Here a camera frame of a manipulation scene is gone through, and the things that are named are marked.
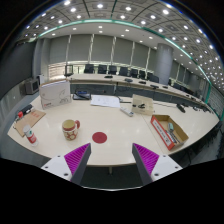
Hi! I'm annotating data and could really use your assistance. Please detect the round ceiling lights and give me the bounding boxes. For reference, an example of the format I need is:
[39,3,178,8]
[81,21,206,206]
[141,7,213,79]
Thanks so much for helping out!
[23,0,224,84]

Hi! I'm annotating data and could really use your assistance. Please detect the row of black office chairs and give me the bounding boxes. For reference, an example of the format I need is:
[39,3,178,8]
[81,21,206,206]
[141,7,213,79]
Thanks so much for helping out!
[83,63,201,98]

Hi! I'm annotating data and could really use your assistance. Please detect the white paper sheets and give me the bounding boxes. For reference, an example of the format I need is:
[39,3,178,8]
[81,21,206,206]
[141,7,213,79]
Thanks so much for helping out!
[90,94,122,109]

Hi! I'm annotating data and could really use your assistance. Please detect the open cardboard box red side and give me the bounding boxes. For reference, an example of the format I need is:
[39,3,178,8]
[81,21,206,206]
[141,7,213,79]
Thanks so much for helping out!
[150,114,190,152]

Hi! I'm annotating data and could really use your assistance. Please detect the clear plastic bottle red cap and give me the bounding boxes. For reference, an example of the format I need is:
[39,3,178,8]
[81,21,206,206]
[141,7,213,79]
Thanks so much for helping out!
[17,111,39,148]

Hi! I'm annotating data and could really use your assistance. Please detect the small beige cardboard box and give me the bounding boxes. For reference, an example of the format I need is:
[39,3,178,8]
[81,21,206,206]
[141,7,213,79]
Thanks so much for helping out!
[131,93,155,117]

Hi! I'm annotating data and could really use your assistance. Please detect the grey box monitor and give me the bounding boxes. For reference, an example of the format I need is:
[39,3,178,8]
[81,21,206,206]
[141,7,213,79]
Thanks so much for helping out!
[24,78,40,95]

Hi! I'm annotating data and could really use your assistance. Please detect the large white cardboard box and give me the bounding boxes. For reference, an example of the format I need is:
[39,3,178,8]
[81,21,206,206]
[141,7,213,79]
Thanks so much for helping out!
[38,79,72,110]

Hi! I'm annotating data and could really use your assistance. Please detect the black bag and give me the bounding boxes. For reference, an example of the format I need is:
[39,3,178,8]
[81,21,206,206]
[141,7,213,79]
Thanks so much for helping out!
[72,89,92,101]

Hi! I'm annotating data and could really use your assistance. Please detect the red and cream mug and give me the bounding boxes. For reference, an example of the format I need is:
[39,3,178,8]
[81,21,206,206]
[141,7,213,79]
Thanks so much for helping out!
[61,119,81,141]

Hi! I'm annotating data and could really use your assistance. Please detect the brown kraft paper envelope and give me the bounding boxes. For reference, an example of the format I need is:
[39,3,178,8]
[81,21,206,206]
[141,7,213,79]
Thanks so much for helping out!
[13,109,47,138]

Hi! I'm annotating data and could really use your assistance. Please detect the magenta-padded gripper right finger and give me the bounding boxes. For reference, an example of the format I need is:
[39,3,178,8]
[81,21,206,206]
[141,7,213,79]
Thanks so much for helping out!
[131,142,184,186]

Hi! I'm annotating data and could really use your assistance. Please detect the long curved conference desk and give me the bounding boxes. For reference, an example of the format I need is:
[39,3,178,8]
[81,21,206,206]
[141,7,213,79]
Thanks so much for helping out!
[68,73,214,111]

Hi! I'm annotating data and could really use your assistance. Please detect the black device with cables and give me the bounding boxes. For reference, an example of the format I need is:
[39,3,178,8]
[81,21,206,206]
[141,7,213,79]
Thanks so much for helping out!
[14,103,34,117]

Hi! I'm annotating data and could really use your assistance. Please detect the flat round red coaster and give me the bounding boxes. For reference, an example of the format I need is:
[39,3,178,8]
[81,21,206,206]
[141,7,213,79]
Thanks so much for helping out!
[91,131,108,145]

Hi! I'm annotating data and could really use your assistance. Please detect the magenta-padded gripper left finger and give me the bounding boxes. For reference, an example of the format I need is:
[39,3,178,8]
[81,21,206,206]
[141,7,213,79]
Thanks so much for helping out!
[40,142,92,186]

